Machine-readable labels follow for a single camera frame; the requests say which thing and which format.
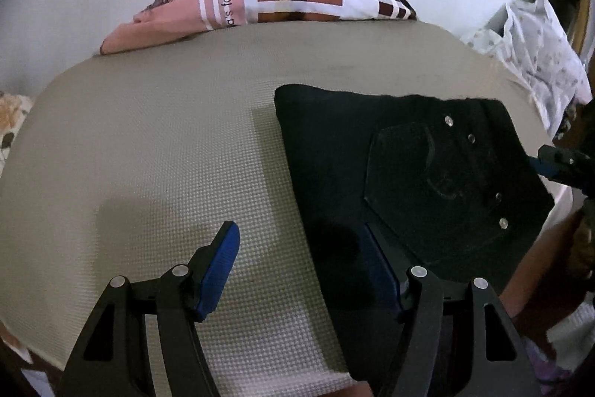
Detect floral cream pillow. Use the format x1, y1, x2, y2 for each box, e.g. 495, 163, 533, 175
0, 91, 37, 160

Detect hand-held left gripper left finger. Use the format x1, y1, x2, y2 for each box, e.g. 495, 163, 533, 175
60, 220, 241, 397

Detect purple patterned clothing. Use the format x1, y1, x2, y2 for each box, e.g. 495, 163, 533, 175
523, 332, 579, 397

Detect black pants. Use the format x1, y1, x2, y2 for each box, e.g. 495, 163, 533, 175
273, 83, 557, 385

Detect white dotted cloth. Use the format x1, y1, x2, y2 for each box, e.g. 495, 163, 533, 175
460, 0, 594, 140

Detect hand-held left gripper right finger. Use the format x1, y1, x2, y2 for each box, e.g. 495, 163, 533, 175
363, 222, 542, 397

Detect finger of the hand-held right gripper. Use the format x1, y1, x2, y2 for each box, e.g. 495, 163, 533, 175
537, 144, 577, 164
529, 156, 564, 183

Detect beige woven mat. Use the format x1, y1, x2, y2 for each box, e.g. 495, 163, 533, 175
0, 19, 563, 393

